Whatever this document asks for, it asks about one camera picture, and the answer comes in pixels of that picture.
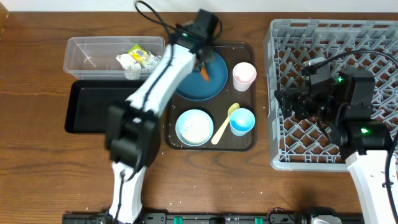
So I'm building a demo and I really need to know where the orange carrot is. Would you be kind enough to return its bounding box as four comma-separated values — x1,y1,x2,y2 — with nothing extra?
200,66,209,82

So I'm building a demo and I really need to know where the pink plastic cup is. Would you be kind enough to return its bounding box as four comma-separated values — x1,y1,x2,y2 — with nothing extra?
233,62,257,91

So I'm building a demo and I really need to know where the light blue plastic cup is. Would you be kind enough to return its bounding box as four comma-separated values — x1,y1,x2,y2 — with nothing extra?
229,108,256,136

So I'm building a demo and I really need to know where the green snack wrapper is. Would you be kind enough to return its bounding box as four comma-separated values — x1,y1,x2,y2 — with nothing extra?
128,44,160,70

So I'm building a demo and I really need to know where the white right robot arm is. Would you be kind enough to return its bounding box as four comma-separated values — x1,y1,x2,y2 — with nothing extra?
274,67,397,223

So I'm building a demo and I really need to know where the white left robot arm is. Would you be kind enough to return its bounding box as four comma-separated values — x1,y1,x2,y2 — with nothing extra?
104,9,222,223

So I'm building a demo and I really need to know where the grey dishwasher rack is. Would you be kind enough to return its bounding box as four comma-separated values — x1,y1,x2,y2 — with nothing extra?
264,19,397,172

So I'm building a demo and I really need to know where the clear plastic waste bin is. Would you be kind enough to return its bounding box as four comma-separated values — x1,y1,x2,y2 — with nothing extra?
63,36,165,80

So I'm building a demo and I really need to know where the black waste tray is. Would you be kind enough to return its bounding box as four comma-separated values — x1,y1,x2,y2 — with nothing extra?
65,80,144,134

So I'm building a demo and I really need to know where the dark brown serving tray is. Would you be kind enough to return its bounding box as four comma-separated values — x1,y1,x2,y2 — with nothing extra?
164,42,256,152

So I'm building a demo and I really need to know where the dark blue bowl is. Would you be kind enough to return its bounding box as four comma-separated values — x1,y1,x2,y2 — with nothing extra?
175,52,228,101

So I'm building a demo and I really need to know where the crumpled white tissue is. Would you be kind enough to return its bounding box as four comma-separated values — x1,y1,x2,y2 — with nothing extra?
116,54,142,80

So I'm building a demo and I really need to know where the yellow plastic spoon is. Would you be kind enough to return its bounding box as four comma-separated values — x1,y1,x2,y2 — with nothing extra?
211,103,240,145

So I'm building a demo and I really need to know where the light blue rice bowl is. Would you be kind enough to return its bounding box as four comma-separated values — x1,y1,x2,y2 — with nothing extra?
175,110,214,147

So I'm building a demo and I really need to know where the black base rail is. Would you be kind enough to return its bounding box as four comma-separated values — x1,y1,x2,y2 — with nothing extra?
61,211,364,224

